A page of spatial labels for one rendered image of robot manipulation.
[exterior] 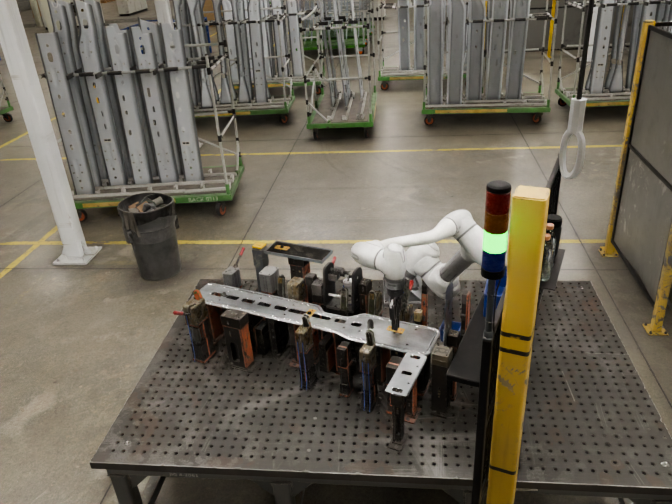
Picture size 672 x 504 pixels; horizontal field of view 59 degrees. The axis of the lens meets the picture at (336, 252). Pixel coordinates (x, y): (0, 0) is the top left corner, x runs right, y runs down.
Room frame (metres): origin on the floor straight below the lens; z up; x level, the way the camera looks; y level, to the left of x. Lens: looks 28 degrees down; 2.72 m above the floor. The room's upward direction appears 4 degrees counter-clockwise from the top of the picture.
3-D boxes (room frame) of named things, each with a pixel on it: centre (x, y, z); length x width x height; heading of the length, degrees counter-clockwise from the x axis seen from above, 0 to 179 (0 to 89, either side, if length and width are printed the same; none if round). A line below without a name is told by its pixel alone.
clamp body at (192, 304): (2.68, 0.77, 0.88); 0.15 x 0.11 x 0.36; 153
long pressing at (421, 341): (2.58, 0.18, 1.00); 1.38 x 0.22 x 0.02; 63
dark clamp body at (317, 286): (2.77, 0.10, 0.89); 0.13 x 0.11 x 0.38; 153
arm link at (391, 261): (2.37, -0.25, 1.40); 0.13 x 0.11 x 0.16; 48
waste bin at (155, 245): (4.98, 1.67, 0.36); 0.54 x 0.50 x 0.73; 172
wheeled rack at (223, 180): (6.65, 2.04, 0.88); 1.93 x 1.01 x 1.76; 88
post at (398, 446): (1.96, -0.22, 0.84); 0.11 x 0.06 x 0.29; 153
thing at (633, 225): (4.15, -2.40, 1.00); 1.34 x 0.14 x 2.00; 172
